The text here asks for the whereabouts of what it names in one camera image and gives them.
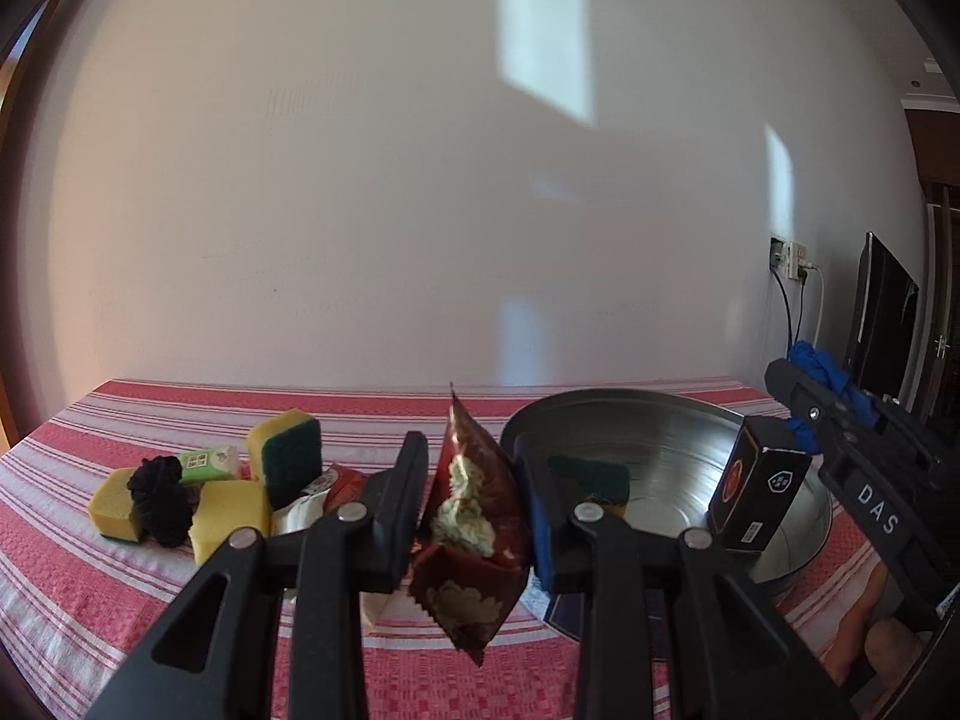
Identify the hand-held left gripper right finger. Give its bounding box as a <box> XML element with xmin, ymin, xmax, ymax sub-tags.
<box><xmin>512</xmin><ymin>442</ymin><xmax>856</xmax><ymax>720</ymax></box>

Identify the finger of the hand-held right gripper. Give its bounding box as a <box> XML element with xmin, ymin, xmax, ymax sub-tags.
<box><xmin>765</xmin><ymin>358</ymin><xmax>901</xmax><ymax>466</ymax></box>

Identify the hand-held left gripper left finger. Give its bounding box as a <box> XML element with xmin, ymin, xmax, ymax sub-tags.
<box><xmin>86</xmin><ymin>431</ymin><xmax>430</xmax><ymax>720</ymax></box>

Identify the red packet white label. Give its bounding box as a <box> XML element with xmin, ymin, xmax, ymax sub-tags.
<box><xmin>319</xmin><ymin>463</ymin><xmax>376</xmax><ymax>511</ymax></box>

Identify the yellow sponge green scourer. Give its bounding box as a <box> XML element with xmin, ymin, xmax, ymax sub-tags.
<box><xmin>547</xmin><ymin>456</ymin><xmax>632</xmax><ymax>518</ymax></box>
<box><xmin>247</xmin><ymin>410</ymin><xmax>323</xmax><ymax>511</ymax></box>
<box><xmin>189</xmin><ymin>480</ymin><xmax>272</xmax><ymax>565</ymax></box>
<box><xmin>88</xmin><ymin>467</ymin><xmax>151</xmax><ymax>543</ymax></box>

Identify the red flower print snack packet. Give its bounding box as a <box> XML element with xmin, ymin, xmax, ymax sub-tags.
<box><xmin>409</xmin><ymin>382</ymin><xmax>537</xmax><ymax>667</ymax></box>

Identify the black cardboard box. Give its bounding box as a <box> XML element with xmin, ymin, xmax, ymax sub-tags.
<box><xmin>707</xmin><ymin>420</ymin><xmax>815</xmax><ymax>554</ymax></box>

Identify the white wrapper packet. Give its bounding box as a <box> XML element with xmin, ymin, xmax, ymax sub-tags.
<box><xmin>270</xmin><ymin>491</ymin><xmax>331</xmax><ymax>537</ymax></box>

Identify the round metal basin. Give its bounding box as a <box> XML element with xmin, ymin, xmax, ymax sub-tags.
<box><xmin>499</xmin><ymin>388</ymin><xmax>833</xmax><ymax>642</ymax></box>

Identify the red striped cloth desktop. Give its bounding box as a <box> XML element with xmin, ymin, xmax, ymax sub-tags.
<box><xmin>0</xmin><ymin>379</ymin><xmax>878</xmax><ymax>720</ymax></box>

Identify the person's leg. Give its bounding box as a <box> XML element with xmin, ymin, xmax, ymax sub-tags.
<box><xmin>825</xmin><ymin>562</ymin><xmax>929</xmax><ymax>691</ymax></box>

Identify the black flat screen television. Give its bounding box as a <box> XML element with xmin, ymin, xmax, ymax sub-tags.
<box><xmin>844</xmin><ymin>232</ymin><xmax>922</xmax><ymax>410</ymax></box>

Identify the green and white small packet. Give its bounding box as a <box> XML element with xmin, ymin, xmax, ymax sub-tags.
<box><xmin>178</xmin><ymin>445</ymin><xmax>239</xmax><ymax>482</ymax></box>

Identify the brown wooden door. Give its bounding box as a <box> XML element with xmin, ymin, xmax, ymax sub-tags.
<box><xmin>904</xmin><ymin>109</ymin><xmax>960</xmax><ymax>428</ymax></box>

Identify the black hair scrunchie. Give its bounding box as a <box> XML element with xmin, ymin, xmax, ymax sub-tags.
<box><xmin>126</xmin><ymin>457</ymin><xmax>197</xmax><ymax>548</ymax></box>

